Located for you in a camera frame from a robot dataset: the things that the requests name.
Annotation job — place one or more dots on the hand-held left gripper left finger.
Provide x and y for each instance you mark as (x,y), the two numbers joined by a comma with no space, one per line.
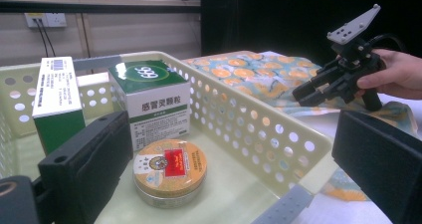
(89,164)

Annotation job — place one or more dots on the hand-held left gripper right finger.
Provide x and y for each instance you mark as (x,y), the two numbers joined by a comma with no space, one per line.
(381,161)

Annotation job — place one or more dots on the orange slice print cloth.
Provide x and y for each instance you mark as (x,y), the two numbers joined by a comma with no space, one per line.
(252,71)

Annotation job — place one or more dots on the square green white medicine box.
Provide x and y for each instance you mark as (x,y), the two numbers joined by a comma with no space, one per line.
(159,108)

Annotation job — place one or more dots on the pale green perforated plastic basket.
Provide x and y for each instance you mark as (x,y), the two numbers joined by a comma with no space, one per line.
(229,190)

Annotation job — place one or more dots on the black curtain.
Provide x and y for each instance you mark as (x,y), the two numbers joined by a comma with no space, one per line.
(282,18)

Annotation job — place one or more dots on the round orange tin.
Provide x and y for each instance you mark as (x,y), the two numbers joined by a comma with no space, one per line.
(169,166)

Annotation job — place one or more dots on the tall green white medicine box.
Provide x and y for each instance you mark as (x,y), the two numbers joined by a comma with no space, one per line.
(56,88)

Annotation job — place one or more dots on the grey tape strip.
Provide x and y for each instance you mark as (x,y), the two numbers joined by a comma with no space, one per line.
(96,63)
(285,205)

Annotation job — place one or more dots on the wooden desk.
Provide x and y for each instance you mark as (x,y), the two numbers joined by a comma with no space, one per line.
(99,1)

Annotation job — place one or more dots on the white wall socket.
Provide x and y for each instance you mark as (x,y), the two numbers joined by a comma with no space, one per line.
(56,19)

